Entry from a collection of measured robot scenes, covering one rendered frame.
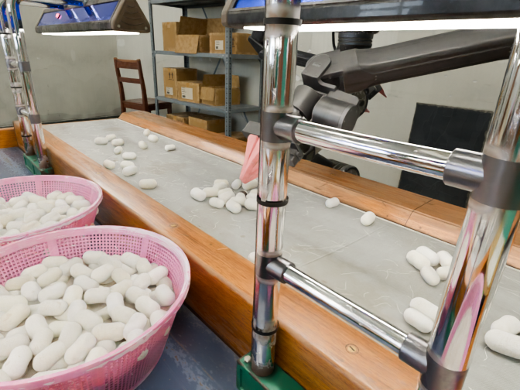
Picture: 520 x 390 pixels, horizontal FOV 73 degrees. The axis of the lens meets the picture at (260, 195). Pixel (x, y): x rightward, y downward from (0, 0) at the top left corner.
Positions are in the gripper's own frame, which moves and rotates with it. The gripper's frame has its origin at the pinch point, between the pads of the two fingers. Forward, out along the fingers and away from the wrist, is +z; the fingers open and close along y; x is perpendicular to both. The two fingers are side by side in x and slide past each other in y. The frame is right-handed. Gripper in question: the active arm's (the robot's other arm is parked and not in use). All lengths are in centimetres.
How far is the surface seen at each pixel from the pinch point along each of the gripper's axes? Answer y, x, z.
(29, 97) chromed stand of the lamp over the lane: -57, -17, 9
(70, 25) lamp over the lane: -61, -22, -11
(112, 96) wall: -460, 137, -96
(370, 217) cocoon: 16.1, 13.7, -7.5
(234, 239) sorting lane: 4.8, 1.8, 9.6
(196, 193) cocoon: -11.3, 3.0, 5.5
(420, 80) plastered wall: -60, 124, -162
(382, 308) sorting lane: 28.3, 3.7, 7.3
